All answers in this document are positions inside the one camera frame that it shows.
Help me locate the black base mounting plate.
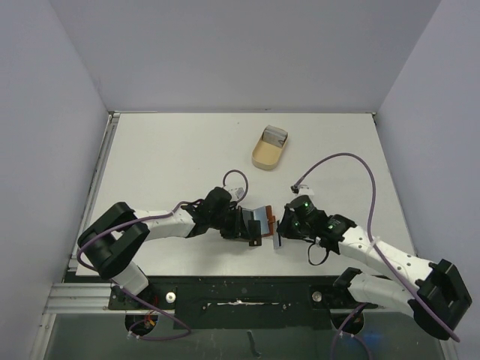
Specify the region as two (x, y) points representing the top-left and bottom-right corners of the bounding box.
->
(108, 275), (380, 331)

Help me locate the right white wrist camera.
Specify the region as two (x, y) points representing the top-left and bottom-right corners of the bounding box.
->
(291, 184), (314, 197)

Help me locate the dark credit card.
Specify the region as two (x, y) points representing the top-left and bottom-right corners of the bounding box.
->
(242, 208), (255, 224)

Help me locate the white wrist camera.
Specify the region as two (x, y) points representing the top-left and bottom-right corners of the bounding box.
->
(291, 184), (314, 197)
(223, 187), (246, 202)

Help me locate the brown leather card holder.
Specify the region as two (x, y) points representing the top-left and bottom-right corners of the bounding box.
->
(250, 205), (277, 237)

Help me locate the aluminium rail front left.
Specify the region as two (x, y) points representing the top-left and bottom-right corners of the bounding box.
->
(43, 283), (111, 314)

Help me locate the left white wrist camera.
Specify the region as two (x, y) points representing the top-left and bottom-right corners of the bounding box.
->
(223, 187), (246, 202)

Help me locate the black credit card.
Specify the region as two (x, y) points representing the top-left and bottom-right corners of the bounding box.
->
(247, 220), (262, 247)

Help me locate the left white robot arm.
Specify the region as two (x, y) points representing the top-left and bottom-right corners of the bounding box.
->
(76, 187), (261, 308)

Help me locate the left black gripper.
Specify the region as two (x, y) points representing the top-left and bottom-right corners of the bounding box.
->
(209, 205), (251, 241)

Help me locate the silver striped credit card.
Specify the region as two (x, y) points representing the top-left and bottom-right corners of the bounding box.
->
(272, 221), (283, 250)

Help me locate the tan oval cardboard tray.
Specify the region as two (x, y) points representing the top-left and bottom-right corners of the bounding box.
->
(251, 133), (288, 171)

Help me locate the aluminium rail left edge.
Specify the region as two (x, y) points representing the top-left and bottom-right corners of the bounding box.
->
(67, 112), (121, 272)

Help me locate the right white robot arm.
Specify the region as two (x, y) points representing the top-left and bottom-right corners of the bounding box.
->
(277, 195), (473, 341)

